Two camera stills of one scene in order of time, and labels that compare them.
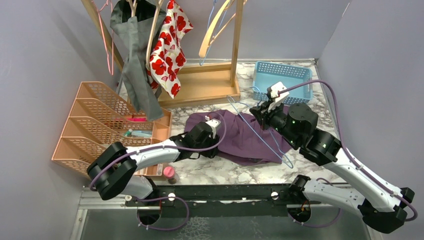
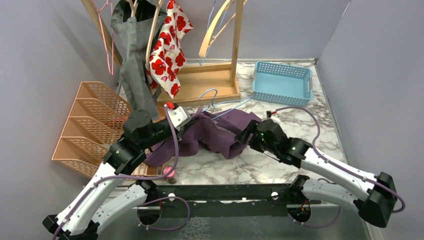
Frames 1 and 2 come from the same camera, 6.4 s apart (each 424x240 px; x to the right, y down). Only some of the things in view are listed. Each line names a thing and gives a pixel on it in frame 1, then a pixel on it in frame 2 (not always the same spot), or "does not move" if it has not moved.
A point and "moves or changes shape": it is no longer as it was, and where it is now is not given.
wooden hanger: [132, 8] does not move
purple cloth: [243, 138] moves or changes shape
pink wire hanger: [106, 48] does not move
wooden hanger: [148, 55] does not move
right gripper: [262, 114] -> [243, 136]
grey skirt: [135, 24] does not move
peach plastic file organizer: [98, 118] does not move
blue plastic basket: [266, 74] does not move
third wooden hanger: [209, 36] does not move
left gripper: [210, 153] -> [185, 127]
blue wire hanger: [230, 99] -> [212, 104]
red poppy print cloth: [167, 57] does not move
